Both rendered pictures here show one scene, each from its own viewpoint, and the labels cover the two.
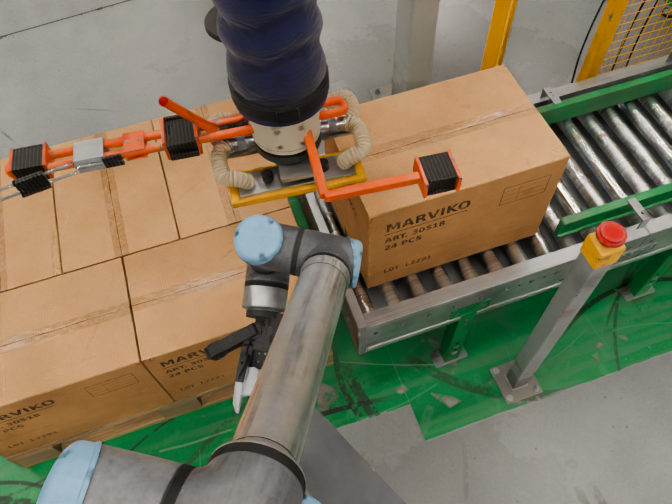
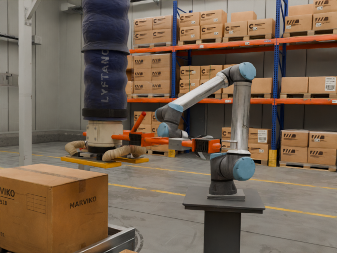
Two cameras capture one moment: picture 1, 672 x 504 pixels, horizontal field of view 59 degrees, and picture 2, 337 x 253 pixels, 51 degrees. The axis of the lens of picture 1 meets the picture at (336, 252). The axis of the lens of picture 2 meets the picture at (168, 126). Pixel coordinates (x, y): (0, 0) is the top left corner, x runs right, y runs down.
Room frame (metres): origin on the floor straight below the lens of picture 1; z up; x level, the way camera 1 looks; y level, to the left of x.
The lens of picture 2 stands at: (1.98, 1.62, 1.33)
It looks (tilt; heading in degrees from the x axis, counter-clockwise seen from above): 3 degrees down; 228
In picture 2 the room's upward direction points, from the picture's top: 1 degrees clockwise
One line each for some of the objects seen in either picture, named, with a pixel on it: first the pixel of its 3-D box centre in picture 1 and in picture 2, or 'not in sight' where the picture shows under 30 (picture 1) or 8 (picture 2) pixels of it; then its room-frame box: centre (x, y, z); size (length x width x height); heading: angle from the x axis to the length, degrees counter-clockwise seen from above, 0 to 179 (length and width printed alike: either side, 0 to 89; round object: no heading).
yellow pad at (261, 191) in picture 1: (295, 173); (118, 154); (0.95, 0.09, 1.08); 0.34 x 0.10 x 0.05; 100
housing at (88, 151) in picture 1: (91, 155); (179, 143); (0.96, 0.56, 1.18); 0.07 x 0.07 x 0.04; 10
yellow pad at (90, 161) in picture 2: not in sight; (90, 158); (1.13, 0.12, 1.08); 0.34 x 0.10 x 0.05; 100
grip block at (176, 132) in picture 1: (181, 136); (141, 138); (1.00, 0.35, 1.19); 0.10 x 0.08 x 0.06; 10
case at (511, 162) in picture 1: (435, 178); (45, 207); (1.17, -0.33, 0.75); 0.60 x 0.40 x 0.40; 106
